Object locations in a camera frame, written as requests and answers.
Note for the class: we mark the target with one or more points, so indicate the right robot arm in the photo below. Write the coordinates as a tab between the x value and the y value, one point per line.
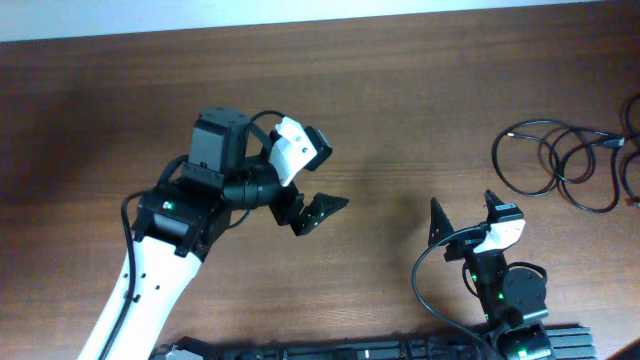
512	295

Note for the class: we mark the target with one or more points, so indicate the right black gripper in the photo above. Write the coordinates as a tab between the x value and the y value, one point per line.
441	225

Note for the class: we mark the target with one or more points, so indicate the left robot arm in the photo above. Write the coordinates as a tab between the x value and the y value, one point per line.
232	165

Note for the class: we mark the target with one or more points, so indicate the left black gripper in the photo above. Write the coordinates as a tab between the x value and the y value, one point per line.
291	212

